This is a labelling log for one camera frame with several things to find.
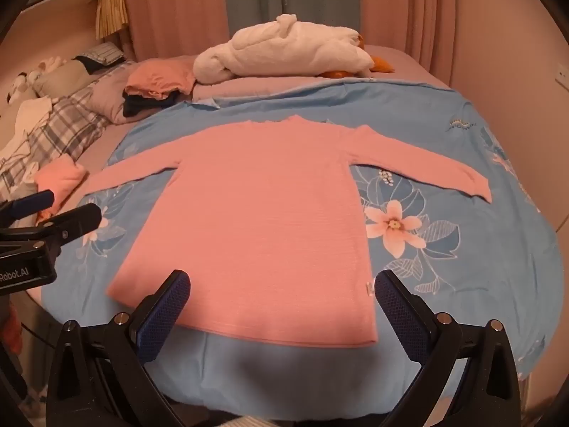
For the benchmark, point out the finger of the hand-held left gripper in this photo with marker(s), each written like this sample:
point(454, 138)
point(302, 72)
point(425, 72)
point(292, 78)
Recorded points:
point(33, 202)
point(71, 224)

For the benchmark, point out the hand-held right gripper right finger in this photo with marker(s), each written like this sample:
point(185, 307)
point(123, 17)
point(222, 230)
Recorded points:
point(400, 316)

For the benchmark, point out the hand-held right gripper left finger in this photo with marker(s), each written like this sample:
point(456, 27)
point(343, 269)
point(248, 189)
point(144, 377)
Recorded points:
point(164, 316)

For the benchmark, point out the pink long-sleeve shirt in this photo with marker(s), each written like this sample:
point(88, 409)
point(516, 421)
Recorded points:
point(266, 209)

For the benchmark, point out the dark navy clothes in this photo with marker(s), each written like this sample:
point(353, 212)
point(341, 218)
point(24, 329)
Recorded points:
point(142, 106)

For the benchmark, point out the small pink folded cloth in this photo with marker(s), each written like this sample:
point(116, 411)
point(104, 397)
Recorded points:
point(60, 178)

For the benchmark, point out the white cloth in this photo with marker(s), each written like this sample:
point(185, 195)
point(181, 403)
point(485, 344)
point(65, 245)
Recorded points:
point(26, 124)

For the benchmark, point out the plaid quilt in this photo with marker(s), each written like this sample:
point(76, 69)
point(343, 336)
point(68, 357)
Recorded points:
point(66, 120)

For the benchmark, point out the white plush toys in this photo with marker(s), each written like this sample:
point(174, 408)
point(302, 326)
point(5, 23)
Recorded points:
point(31, 78)

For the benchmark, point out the grey pillow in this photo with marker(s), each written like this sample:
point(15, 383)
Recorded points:
point(62, 78)

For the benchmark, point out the dark striped cloth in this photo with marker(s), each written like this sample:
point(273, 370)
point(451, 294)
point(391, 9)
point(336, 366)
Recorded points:
point(100, 57)

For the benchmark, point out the blue floral blanket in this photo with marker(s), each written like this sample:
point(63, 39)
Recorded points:
point(444, 142)

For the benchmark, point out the straw fringe hanging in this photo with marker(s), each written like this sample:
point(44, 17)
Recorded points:
point(111, 11)

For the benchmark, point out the pink curtain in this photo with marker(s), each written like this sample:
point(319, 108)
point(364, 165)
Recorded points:
point(413, 9)
point(173, 9)

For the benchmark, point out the mauve bed sheet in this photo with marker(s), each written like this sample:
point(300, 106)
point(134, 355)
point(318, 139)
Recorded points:
point(266, 85)

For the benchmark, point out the white plush goose toy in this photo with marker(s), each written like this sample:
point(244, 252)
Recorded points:
point(275, 53)

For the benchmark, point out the white wall socket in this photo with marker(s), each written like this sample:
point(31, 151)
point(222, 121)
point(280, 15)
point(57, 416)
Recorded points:
point(562, 73)

